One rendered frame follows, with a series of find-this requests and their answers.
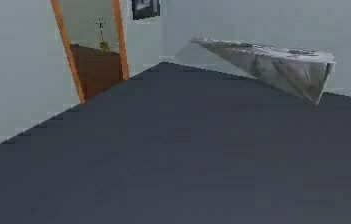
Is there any green house plant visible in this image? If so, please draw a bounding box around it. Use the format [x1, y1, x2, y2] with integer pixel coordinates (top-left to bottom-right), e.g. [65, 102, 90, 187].
[94, 18, 111, 53]

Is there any grey marble wedge table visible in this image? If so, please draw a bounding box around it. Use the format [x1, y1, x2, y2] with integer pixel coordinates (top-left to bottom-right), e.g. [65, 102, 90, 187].
[188, 36, 337, 106]

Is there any black framed wall picture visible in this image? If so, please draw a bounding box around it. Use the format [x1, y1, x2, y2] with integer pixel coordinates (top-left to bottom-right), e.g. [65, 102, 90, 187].
[130, 0, 161, 21]

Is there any orange wooden door frame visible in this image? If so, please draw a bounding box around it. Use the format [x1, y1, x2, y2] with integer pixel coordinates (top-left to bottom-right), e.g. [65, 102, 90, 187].
[50, 0, 131, 105]

